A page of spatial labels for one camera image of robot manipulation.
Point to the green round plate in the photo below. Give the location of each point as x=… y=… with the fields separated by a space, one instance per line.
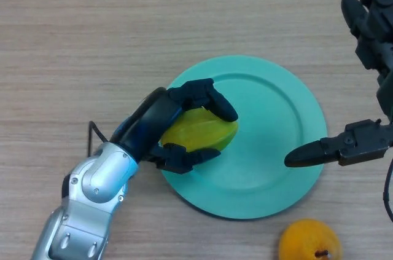
x=276 y=155

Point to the orange pear with stem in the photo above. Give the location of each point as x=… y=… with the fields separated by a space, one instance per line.
x=304 y=240

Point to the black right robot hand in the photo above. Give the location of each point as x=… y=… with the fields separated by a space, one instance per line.
x=374 y=26

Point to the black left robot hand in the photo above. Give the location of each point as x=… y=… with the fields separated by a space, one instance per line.
x=147 y=128

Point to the yellow starfruit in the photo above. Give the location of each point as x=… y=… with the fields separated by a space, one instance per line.
x=199 y=131

